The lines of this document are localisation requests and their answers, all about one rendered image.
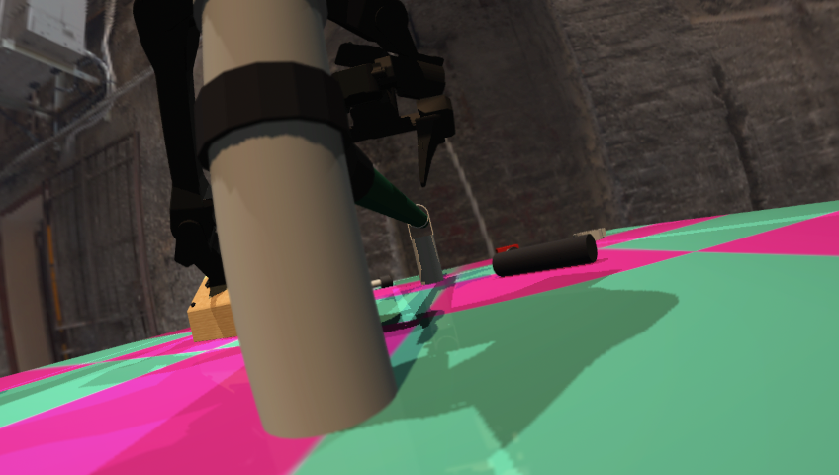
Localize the dark green cylinder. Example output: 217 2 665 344
354 168 428 227

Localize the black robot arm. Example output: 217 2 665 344
133 0 445 288

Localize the black cylinder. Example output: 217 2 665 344
493 234 598 276

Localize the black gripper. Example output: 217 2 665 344
349 87 456 187

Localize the tan cylindrical post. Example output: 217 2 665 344
193 0 398 439

